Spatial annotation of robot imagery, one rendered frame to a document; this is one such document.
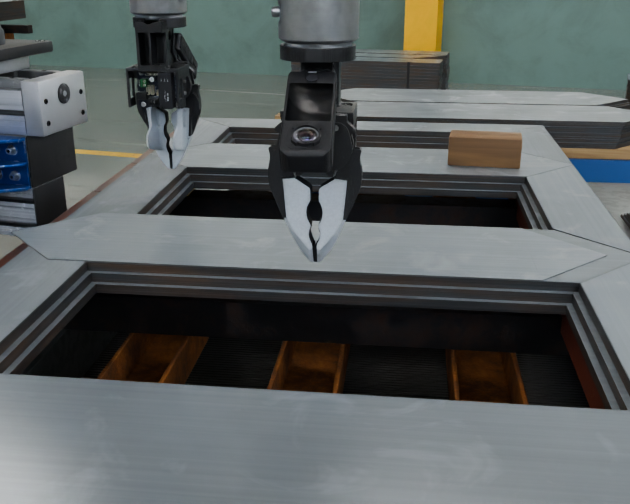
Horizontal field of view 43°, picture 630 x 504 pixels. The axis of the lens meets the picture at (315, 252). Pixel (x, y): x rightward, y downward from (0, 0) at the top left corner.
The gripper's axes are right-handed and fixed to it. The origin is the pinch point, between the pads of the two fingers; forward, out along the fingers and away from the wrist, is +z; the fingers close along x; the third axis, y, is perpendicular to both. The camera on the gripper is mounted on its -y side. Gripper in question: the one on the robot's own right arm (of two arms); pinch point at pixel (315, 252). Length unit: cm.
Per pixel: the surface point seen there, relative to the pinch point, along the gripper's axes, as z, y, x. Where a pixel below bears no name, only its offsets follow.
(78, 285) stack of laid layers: 6.9, 4.7, 27.2
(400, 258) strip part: 5.7, 14.1, -8.5
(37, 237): 5.7, 16.2, 37.1
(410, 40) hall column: 48, 696, -10
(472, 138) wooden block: 1, 59, -20
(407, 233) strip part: 5.7, 23.3, -9.3
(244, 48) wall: 65, 766, 161
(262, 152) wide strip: 6, 65, 17
